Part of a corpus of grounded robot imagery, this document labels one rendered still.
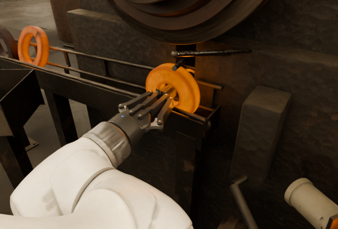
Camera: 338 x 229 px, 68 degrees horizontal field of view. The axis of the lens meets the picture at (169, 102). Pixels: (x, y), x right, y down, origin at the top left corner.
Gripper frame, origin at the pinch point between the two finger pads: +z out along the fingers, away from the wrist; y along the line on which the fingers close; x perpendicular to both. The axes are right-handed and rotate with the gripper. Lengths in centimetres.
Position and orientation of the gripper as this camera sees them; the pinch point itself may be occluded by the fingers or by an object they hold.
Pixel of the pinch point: (170, 89)
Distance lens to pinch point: 65.2
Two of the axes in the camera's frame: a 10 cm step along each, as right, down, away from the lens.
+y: 8.3, 3.0, -4.8
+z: 5.6, -5.1, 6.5
